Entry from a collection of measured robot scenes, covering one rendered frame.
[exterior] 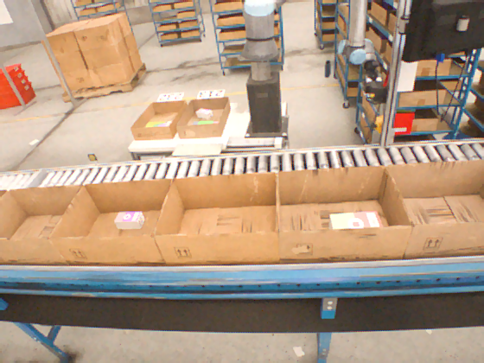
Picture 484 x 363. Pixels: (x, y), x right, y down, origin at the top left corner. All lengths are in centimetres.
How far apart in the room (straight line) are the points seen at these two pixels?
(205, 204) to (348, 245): 59
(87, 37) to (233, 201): 458
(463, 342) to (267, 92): 171
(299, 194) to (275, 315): 47
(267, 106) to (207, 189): 80
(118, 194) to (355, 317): 104
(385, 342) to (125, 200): 150
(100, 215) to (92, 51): 431
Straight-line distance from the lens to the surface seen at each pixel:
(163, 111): 249
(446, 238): 109
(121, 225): 134
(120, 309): 146
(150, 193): 131
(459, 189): 140
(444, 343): 205
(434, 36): 154
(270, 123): 192
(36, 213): 170
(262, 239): 97
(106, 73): 561
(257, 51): 177
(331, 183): 121
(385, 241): 103
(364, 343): 193
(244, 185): 120
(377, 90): 173
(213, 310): 132
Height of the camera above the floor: 175
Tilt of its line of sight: 40 degrees down
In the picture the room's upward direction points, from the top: 10 degrees counter-clockwise
